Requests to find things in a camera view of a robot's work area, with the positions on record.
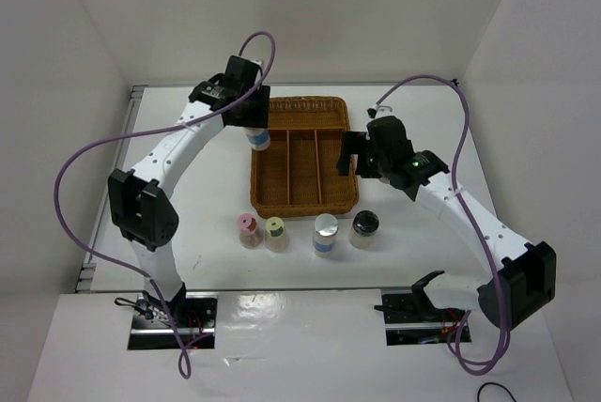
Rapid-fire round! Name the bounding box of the silver lid blue label jar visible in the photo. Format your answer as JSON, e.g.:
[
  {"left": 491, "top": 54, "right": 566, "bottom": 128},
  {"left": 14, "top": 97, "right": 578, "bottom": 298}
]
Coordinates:
[{"left": 244, "top": 128, "right": 270, "bottom": 151}]

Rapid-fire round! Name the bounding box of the black lid spice jar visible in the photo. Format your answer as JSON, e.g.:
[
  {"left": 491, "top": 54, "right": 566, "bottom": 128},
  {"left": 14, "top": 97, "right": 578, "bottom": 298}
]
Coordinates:
[{"left": 349, "top": 210, "right": 379, "bottom": 249}]

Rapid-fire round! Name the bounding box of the yellow lid spice bottle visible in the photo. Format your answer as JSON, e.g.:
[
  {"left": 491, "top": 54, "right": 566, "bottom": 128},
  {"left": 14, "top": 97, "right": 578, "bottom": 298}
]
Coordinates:
[{"left": 265, "top": 217, "right": 289, "bottom": 253}]

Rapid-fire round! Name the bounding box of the pink lid spice bottle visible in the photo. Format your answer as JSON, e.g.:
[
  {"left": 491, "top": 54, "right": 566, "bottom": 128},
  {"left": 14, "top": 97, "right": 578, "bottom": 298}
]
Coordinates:
[{"left": 238, "top": 213, "right": 263, "bottom": 249}]

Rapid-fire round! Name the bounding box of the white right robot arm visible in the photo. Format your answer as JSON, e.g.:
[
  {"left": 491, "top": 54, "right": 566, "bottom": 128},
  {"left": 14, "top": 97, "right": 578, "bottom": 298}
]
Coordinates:
[{"left": 337, "top": 116, "right": 557, "bottom": 332}]

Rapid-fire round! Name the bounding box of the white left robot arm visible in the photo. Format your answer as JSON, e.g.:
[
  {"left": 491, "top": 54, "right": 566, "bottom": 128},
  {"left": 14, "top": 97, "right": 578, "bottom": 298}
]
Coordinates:
[{"left": 108, "top": 55, "right": 270, "bottom": 327}]

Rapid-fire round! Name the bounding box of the brown wicker divided tray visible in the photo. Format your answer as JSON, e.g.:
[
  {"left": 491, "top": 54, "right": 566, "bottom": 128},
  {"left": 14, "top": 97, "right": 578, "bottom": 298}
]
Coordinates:
[{"left": 250, "top": 96, "right": 359, "bottom": 219}]

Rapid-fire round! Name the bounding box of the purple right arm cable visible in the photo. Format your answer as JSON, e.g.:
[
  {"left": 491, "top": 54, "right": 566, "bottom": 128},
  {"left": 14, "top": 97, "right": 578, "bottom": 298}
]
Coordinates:
[{"left": 374, "top": 73, "right": 513, "bottom": 374}]

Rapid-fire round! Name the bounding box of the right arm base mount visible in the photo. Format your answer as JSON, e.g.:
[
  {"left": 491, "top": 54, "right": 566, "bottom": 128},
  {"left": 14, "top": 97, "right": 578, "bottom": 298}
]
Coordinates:
[{"left": 374, "top": 287, "right": 465, "bottom": 347}]

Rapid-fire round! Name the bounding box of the black cable on floor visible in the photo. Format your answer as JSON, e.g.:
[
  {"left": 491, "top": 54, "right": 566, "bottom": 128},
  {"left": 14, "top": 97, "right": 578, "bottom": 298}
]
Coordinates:
[{"left": 477, "top": 381, "right": 518, "bottom": 402}]

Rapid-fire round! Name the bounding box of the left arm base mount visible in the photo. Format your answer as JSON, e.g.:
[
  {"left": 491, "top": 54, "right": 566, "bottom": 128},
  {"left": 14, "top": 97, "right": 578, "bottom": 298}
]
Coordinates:
[{"left": 115, "top": 291, "right": 220, "bottom": 351}]

